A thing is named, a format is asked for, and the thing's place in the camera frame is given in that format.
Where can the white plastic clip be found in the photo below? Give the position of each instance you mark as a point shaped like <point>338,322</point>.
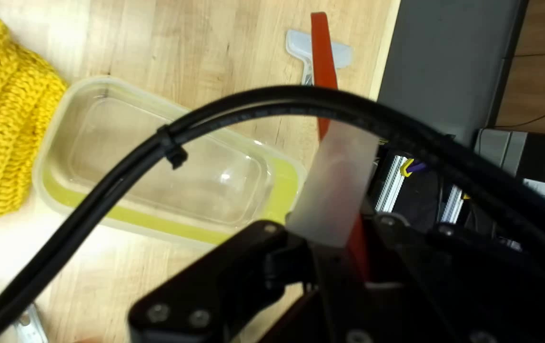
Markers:
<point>300,46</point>

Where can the yellow clear lunch box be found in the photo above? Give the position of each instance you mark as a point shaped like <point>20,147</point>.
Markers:
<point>226,183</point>

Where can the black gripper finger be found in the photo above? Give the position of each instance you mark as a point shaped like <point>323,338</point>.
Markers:
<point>285,265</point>

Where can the yellow knitted cloth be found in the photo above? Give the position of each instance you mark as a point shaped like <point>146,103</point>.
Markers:
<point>29,96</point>

